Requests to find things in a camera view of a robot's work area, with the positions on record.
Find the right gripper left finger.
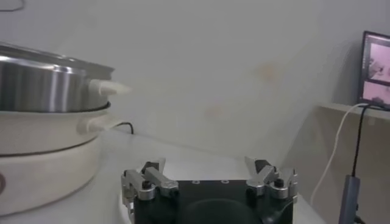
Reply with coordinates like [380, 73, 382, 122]
[121, 157, 180, 206]

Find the white side desk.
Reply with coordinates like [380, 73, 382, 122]
[282, 102, 390, 224]

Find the black cable with adapter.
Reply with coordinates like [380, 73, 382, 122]
[337, 104, 373, 224]

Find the white charging cable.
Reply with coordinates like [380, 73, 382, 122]
[310, 102, 370, 208]

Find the black laptop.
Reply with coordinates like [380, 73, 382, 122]
[357, 30, 390, 111]

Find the stainless steel steamer basket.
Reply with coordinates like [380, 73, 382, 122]
[0, 42, 132, 114]

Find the black cooker power cord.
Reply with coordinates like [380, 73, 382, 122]
[113, 121, 135, 135]

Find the cream electric cooker base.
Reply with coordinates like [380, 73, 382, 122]
[0, 102, 123, 218]

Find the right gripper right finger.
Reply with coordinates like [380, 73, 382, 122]
[244, 156, 299, 201]

